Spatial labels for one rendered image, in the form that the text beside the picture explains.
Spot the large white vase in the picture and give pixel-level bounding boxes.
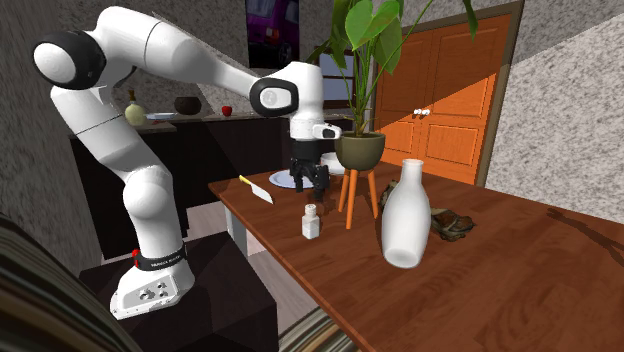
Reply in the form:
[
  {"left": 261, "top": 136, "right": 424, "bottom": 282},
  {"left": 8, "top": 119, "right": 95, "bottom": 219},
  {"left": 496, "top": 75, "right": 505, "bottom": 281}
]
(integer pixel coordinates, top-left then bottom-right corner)
[{"left": 380, "top": 158, "right": 434, "bottom": 270}]

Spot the purple wall picture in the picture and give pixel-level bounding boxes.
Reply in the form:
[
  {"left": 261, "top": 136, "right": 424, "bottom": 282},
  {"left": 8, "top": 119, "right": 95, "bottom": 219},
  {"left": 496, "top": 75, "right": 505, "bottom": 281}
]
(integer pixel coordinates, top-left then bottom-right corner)
[{"left": 244, "top": 0, "right": 301, "bottom": 70}]

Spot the dark robot stand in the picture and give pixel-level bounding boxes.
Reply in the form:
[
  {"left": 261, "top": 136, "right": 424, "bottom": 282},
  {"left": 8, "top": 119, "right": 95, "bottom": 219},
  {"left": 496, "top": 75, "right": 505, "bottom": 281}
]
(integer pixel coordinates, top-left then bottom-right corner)
[{"left": 79, "top": 230, "right": 281, "bottom": 352}]

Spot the dark-framed window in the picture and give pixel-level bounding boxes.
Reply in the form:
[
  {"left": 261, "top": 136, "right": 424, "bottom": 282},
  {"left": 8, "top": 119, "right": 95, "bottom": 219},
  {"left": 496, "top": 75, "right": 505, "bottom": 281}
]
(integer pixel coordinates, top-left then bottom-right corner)
[{"left": 312, "top": 47, "right": 358, "bottom": 110}]

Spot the small white bottle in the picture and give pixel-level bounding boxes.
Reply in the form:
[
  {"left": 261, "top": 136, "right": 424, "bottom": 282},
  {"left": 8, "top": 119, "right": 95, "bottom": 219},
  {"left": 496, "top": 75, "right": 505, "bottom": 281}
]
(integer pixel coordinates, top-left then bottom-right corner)
[{"left": 301, "top": 203, "right": 322, "bottom": 241}]

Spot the yellow-handled knife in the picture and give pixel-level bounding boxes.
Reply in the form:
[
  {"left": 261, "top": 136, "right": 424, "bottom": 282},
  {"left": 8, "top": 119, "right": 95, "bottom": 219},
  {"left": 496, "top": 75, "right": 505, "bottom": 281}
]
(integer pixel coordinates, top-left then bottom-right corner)
[{"left": 238, "top": 174, "right": 276, "bottom": 205}]

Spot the potted plant on orange legs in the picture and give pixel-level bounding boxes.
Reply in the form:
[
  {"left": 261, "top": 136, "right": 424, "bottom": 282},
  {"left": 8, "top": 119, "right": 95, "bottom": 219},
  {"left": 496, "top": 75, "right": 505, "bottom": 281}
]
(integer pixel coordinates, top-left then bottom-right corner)
[{"left": 305, "top": 0, "right": 480, "bottom": 231}]

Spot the brown wooden table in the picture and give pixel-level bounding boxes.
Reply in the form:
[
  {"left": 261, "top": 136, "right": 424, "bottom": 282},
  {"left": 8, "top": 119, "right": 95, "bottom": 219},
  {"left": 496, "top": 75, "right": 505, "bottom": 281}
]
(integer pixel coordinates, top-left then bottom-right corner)
[{"left": 207, "top": 160, "right": 624, "bottom": 352}]

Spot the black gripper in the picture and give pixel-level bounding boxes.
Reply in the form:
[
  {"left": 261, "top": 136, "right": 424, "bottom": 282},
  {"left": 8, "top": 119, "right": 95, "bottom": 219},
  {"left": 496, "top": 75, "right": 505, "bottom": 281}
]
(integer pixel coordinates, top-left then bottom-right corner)
[{"left": 289, "top": 139, "right": 331, "bottom": 202}]

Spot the brown striped sofa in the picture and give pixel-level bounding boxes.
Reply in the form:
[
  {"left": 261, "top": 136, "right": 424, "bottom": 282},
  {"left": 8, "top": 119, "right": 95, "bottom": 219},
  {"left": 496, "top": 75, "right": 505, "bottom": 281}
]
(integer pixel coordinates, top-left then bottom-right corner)
[{"left": 0, "top": 212, "right": 145, "bottom": 352}]

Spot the brown-green lumpy figure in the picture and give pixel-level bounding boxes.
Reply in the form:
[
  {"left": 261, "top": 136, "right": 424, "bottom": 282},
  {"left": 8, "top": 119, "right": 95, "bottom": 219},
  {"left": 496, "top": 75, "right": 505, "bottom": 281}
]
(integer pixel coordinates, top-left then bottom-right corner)
[{"left": 379, "top": 180, "right": 477, "bottom": 243}]

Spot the brown striped rug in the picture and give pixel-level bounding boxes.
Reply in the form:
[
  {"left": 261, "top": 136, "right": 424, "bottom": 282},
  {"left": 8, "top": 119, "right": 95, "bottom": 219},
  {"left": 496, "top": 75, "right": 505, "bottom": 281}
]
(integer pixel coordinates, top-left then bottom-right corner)
[{"left": 277, "top": 305, "right": 363, "bottom": 352}]

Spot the orange double door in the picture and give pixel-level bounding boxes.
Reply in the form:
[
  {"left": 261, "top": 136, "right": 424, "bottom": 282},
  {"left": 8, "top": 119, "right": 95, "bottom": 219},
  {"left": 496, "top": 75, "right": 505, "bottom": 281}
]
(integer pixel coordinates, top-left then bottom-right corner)
[{"left": 371, "top": 0, "right": 526, "bottom": 188}]

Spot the white plate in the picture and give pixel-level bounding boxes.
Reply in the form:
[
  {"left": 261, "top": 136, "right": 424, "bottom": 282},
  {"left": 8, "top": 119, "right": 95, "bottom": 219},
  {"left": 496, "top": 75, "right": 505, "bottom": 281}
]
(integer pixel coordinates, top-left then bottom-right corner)
[{"left": 268, "top": 168, "right": 316, "bottom": 190}]

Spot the dark sideboard with kitchenware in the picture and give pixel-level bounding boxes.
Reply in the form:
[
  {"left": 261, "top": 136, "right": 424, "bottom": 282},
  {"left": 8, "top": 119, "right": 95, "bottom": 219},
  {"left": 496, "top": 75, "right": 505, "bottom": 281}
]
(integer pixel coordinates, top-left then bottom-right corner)
[{"left": 68, "top": 87, "right": 354, "bottom": 261}]

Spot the white bowl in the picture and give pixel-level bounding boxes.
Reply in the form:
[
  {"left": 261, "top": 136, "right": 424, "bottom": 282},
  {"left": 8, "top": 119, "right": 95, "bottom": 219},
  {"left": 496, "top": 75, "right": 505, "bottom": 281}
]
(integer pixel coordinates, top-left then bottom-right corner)
[{"left": 319, "top": 151, "right": 348, "bottom": 177}]

